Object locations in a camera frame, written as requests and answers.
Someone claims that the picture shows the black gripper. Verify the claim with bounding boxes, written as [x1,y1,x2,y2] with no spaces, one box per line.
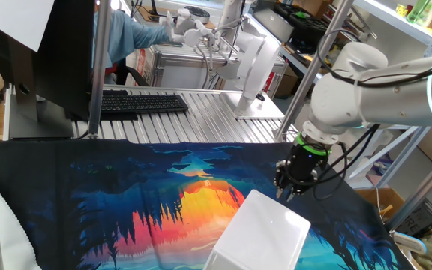
[274,144,329,203]

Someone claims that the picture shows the white drawer cabinet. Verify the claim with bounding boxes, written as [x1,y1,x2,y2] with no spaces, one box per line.
[202,189,312,270]

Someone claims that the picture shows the small open cardboard box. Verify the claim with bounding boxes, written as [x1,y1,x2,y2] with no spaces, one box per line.
[354,187,407,222]

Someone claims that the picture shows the closed cardboard box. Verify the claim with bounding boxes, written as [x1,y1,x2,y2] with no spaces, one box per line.
[274,65,302,99]

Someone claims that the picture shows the white blue device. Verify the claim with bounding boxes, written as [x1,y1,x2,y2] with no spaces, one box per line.
[390,230,429,256]

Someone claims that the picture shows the black printed crate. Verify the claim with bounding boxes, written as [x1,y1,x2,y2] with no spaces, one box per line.
[395,198,432,239]

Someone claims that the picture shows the silver aluminium flight case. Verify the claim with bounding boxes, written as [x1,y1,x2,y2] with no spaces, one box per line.
[150,44,288,99]

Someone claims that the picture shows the black plastic trays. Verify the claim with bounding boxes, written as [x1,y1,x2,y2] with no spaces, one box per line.
[274,1,329,53]

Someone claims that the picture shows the grey flat case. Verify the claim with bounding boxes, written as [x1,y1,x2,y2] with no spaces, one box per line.
[253,7,295,43]

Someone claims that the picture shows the black keyboard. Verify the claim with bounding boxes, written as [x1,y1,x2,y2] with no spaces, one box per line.
[100,89,190,116]

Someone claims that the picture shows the round black white device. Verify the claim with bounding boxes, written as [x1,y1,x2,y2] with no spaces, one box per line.
[184,5,212,24]

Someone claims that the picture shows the white metal shelf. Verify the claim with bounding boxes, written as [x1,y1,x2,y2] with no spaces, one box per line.
[352,0,432,48]

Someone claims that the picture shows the colourful forest landscape cloth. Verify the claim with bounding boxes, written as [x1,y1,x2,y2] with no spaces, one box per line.
[0,139,416,270]

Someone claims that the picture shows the green bottle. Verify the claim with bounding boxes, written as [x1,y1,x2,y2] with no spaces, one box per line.
[406,0,432,24]

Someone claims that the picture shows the person in blue shirt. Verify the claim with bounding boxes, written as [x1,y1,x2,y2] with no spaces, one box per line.
[91,0,174,86]

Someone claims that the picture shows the black computer monitor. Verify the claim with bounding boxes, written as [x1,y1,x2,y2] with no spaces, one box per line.
[0,0,97,140]

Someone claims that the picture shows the white cloth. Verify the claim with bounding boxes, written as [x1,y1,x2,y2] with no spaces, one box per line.
[0,178,43,270]

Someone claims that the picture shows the white paper sheet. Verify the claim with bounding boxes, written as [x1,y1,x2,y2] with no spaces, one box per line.
[0,0,56,53]

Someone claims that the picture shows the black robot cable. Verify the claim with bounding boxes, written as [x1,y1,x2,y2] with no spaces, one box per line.
[311,28,432,202]

